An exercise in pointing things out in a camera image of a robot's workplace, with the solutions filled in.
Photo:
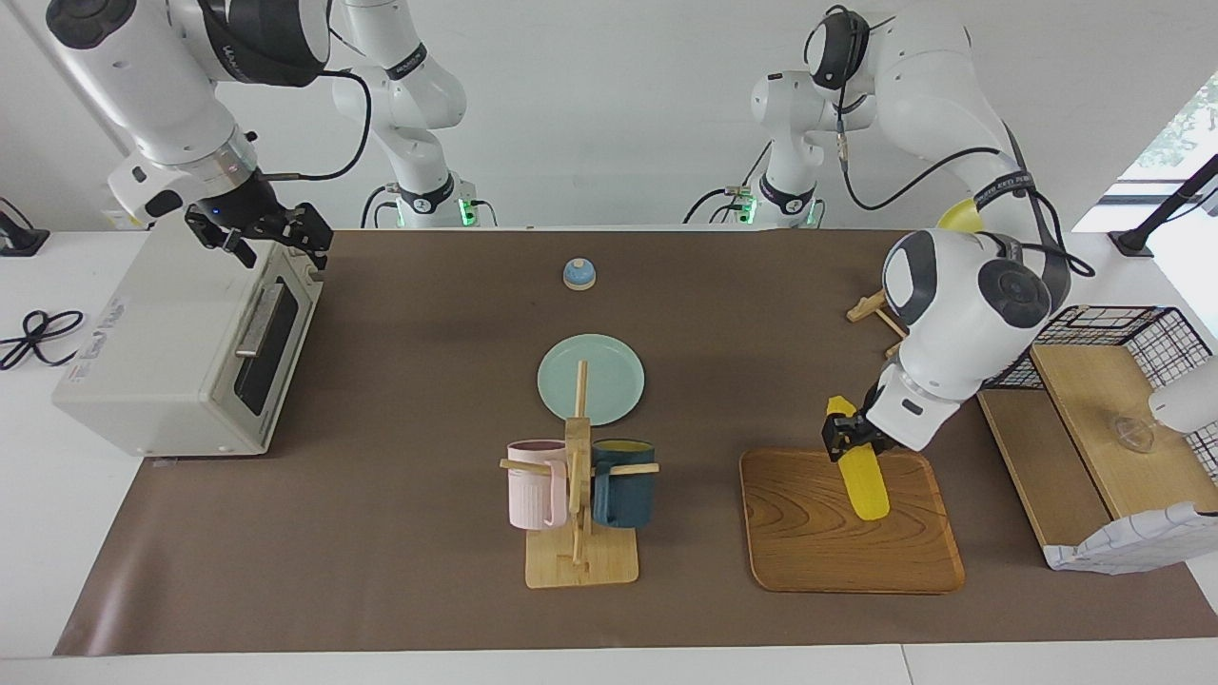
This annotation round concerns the wooden plate rack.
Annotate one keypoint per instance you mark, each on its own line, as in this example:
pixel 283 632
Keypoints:
pixel 868 306

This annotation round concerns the small black clamp mount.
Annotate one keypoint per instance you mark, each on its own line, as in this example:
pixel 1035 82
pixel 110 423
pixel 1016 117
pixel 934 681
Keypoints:
pixel 19 243

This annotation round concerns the dark teal mug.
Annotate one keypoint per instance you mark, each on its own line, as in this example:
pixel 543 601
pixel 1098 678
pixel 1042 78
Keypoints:
pixel 628 495

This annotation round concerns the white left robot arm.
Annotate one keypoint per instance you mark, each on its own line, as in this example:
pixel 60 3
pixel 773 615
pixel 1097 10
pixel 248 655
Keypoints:
pixel 952 314

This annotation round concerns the brown table mat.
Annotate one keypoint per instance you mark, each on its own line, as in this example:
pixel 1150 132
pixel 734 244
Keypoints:
pixel 409 400

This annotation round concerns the white toaster oven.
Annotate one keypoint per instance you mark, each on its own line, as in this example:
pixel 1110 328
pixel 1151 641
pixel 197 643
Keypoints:
pixel 152 352

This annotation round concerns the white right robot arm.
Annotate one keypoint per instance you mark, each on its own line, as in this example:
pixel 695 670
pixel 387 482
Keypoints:
pixel 152 86

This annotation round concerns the white checked cloth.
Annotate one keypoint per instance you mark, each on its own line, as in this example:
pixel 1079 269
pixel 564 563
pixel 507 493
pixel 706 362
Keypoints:
pixel 1132 547

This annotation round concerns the white cylindrical object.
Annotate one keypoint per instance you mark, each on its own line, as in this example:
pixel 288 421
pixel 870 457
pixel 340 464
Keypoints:
pixel 1189 398

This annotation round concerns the pink mug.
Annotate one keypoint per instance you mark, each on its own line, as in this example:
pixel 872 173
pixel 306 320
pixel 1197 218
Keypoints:
pixel 533 490

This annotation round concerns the blue service bell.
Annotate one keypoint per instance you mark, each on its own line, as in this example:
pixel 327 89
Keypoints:
pixel 579 275

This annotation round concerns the small clear glass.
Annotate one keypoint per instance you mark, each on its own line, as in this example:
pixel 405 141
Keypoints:
pixel 1135 434

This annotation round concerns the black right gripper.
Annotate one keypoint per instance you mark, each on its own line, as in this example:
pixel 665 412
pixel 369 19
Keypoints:
pixel 249 211

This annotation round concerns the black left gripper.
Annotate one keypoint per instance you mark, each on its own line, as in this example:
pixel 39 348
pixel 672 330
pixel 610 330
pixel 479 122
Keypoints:
pixel 871 433

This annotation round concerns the brown wooden tray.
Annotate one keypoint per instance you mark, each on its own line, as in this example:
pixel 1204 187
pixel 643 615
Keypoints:
pixel 809 542

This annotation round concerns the wooden mug rack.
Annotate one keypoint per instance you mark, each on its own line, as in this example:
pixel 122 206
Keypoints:
pixel 579 561

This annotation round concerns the yellow plate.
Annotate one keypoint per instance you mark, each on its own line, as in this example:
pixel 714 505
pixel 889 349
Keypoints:
pixel 956 219

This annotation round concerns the black angled stand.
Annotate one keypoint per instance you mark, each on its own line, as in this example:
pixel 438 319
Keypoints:
pixel 1156 217

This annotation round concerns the light green plate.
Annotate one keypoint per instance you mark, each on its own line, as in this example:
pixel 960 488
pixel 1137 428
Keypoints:
pixel 614 381

